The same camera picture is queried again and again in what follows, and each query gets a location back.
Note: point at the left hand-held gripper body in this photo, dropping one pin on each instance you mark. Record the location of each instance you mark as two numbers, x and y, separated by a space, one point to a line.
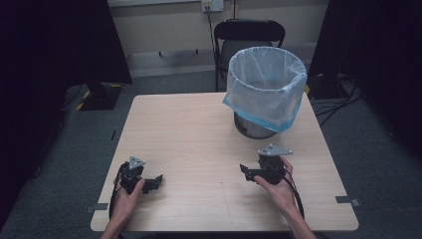
132 172

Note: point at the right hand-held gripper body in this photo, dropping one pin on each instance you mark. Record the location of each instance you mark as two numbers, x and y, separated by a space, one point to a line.
271 166

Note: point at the dark metal trash bin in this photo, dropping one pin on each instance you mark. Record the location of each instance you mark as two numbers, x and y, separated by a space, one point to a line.
253 129

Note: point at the trash bin with plastic liner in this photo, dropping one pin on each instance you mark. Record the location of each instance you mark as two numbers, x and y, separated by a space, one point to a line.
265 89

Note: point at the person's left hand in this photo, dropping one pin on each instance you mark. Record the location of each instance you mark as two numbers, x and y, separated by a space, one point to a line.
127 200

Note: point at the person's right hand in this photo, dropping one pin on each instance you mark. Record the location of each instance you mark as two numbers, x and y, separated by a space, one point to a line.
280 194

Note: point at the grey tape strip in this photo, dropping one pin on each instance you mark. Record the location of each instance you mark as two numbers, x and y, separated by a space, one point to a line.
346 200
98 207

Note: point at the black stand base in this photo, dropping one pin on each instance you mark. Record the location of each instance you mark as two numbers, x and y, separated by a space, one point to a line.
101 96

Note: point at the black floor box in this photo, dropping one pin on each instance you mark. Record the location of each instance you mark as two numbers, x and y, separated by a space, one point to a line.
326 88

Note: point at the black folding chair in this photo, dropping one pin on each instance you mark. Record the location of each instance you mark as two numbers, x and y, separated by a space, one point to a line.
249 31

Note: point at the black curtain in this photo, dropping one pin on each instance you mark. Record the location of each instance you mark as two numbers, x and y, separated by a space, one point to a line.
381 49
49 49

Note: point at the white wall socket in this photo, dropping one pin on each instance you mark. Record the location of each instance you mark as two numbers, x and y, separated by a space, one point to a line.
212 4

